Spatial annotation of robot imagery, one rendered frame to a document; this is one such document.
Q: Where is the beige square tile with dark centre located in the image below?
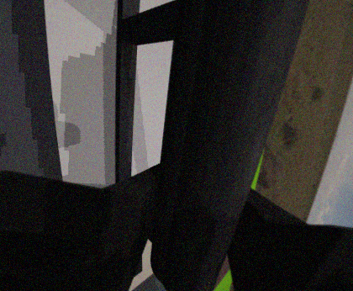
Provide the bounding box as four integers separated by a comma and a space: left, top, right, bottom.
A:
129, 239, 153, 291

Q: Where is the dark grey flat mat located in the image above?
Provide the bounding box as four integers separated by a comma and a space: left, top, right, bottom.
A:
0, 0, 63, 182

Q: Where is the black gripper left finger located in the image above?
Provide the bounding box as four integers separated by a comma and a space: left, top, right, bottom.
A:
0, 163, 160, 291

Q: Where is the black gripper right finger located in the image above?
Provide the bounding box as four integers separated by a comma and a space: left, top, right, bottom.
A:
227, 188, 353, 291

